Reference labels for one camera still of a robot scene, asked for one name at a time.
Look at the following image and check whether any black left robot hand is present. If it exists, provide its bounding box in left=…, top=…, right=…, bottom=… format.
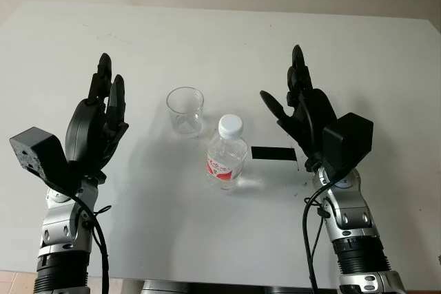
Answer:
left=63, top=52, right=130, bottom=185

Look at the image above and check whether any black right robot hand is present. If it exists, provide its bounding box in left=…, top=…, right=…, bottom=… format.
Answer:
left=259, top=44, right=339, bottom=172

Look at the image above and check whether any clear water bottle red label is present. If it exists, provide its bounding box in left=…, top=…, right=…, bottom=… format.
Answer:
left=206, top=114, right=249, bottom=192

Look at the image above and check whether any clear glass cup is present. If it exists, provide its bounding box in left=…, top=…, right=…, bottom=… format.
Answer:
left=165, top=86, right=205, bottom=139

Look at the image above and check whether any black tape strip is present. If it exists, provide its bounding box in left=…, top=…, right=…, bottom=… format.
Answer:
left=251, top=146, right=297, bottom=162

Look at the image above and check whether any dark robot torso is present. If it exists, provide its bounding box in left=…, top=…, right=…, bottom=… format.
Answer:
left=140, top=279, right=313, bottom=294

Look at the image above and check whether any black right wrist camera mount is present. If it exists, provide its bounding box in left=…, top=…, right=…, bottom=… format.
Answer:
left=321, top=112, right=375, bottom=180

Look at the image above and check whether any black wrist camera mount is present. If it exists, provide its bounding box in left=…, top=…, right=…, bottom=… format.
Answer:
left=321, top=112, right=375, bottom=180
left=9, top=126, right=85, bottom=194

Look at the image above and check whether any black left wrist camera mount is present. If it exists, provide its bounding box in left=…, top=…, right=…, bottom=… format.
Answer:
left=9, top=126, right=85, bottom=194

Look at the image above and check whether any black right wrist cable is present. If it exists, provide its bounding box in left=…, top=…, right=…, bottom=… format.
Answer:
left=298, top=96, right=342, bottom=294

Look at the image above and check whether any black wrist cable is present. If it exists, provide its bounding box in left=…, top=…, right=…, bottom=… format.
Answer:
left=68, top=191, right=112, bottom=294
left=298, top=96, right=342, bottom=294

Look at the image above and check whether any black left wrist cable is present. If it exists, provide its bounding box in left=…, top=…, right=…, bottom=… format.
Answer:
left=68, top=191, right=112, bottom=294

